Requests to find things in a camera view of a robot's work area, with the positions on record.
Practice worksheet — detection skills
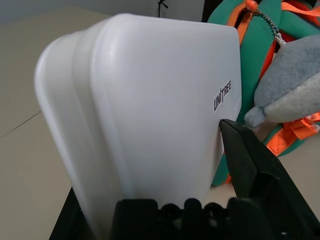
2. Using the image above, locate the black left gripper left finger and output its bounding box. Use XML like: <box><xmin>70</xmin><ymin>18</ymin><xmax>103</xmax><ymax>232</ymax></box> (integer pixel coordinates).
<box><xmin>53</xmin><ymin>187</ymin><xmax>96</xmax><ymax>240</ymax></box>

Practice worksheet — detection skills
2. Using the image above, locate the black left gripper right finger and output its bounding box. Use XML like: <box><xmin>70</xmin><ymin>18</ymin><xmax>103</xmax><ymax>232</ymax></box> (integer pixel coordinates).
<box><xmin>218</xmin><ymin>118</ymin><xmax>320</xmax><ymax>240</ymax></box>

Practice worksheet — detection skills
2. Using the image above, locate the white plastic pencil case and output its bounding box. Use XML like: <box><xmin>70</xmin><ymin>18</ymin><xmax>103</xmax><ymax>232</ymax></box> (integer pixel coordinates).
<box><xmin>34</xmin><ymin>12</ymin><xmax>243</xmax><ymax>240</ymax></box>

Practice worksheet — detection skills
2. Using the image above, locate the orange and teal backpack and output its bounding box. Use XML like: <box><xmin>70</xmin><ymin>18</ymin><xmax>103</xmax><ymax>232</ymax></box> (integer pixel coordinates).
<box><xmin>207</xmin><ymin>0</ymin><xmax>320</xmax><ymax>187</ymax></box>

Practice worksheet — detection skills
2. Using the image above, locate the grey plush fish toy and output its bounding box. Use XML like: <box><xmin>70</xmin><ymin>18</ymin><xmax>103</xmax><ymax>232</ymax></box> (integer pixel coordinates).
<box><xmin>243</xmin><ymin>33</ymin><xmax>320</xmax><ymax>132</ymax></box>

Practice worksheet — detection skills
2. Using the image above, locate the black tripod stand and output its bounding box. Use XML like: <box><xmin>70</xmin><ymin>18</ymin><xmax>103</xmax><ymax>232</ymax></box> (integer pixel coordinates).
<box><xmin>156</xmin><ymin>0</ymin><xmax>169</xmax><ymax>18</ymax></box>

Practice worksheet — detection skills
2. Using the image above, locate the silver ball chain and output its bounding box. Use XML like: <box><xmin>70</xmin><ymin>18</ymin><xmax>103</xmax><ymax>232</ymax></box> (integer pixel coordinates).
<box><xmin>254</xmin><ymin>7</ymin><xmax>286</xmax><ymax>45</ymax></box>

